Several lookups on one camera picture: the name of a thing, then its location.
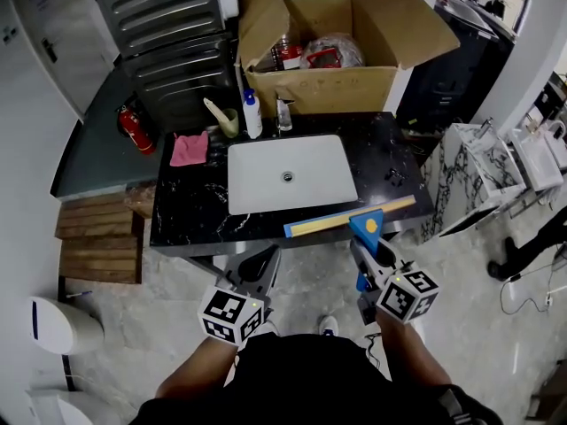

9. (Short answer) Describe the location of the small black fitting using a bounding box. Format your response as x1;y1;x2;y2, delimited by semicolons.
384;167;407;188

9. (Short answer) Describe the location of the person's right forearm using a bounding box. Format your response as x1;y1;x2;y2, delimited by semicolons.
376;310;453;387

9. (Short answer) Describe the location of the black marble vanity table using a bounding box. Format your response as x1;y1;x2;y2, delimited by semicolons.
149;112;436;278

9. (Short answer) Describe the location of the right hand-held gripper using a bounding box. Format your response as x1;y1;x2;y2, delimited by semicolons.
350;236;440;326

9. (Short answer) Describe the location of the grey door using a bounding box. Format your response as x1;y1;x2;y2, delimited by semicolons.
8;0;120;114

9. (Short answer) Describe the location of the white marble vanity cabinet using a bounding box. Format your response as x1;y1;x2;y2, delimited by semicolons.
420;121;528;238

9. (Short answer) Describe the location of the person's right shoe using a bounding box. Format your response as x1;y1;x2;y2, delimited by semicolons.
317;314;341;338

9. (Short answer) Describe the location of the white pump bottle blue cap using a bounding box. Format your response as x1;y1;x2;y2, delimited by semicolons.
242;89;264;140

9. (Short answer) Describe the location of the person's left shoe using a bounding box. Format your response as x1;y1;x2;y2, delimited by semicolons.
252;319;280;338

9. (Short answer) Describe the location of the person's black clothing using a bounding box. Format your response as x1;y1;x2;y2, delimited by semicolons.
128;332;506;425

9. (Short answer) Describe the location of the chrome faucet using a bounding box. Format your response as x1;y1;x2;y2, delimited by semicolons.
275;87;296;133

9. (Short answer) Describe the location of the brown wrapped block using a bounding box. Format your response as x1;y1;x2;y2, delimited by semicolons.
123;180;157;220

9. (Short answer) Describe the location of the large open cardboard box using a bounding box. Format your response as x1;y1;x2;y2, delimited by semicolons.
237;0;462;117

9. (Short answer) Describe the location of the wooden step platform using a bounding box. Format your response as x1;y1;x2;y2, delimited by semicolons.
55;192;145;285

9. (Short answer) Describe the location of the beige cup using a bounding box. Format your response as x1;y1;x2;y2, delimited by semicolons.
221;107;240;139

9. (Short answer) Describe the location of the white drain hose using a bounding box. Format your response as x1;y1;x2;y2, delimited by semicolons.
234;55;247;105

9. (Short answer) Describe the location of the red fire extinguisher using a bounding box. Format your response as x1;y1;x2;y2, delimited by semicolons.
117;104;157;157

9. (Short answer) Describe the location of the pink cloth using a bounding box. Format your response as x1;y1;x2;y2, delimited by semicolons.
169;130;210;168

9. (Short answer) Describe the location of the person's left forearm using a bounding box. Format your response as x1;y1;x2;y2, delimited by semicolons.
154;336;240;400

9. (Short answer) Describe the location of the white sink on chrome stand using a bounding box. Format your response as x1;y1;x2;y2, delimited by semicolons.
504;120;567;220

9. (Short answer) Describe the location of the blue and yellow squeegee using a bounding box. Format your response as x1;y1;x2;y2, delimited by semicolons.
283;194;417;292

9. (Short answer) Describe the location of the white cylindrical bin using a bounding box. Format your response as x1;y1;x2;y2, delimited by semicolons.
27;296;105;356

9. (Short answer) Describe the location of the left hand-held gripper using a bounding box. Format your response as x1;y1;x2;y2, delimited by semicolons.
198;243;283;348

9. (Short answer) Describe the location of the black floor cable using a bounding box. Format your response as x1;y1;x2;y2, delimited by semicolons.
500;254;559;316

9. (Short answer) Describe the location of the black cabinet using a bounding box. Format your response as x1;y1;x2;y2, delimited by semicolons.
396;2;517;135

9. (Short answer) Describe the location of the dark wooden stool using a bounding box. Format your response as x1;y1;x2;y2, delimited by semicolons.
526;369;567;420

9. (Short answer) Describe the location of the clear jar red label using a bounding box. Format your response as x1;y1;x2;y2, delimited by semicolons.
269;35;305;71

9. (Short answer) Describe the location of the person's shoe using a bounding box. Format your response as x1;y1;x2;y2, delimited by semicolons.
317;314;341;338
252;319;280;338

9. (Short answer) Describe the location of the white toilet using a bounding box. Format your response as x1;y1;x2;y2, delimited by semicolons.
26;387;134;425

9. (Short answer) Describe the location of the white rectangular sink basin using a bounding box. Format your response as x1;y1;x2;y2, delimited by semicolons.
227;134;359;216

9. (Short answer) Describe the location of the clear plastic bag red item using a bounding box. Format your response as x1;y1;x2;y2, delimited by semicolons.
300;33;367;69

